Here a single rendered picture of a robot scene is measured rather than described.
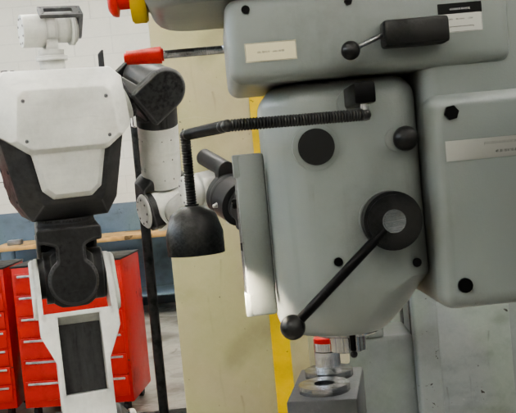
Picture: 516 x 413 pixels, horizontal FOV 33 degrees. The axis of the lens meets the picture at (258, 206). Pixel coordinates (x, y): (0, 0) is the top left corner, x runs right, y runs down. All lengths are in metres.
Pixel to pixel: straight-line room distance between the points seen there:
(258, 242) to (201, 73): 1.79
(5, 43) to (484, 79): 9.59
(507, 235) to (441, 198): 0.09
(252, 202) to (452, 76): 0.29
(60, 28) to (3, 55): 8.66
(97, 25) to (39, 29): 8.53
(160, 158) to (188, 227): 0.89
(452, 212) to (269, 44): 0.29
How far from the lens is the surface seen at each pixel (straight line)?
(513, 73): 1.10
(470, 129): 1.07
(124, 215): 10.21
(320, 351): 1.64
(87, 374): 1.85
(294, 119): 0.96
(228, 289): 2.90
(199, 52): 1.26
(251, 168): 1.13
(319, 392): 1.54
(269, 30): 1.04
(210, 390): 2.97
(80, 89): 1.79
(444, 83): 1.08
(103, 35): 10.34
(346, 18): 1.06
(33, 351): 5.93
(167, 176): 1.97
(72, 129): 1.78
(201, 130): 1.01
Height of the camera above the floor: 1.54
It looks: 3 degrees down
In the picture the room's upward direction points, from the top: 5 degrees counter-clockwise
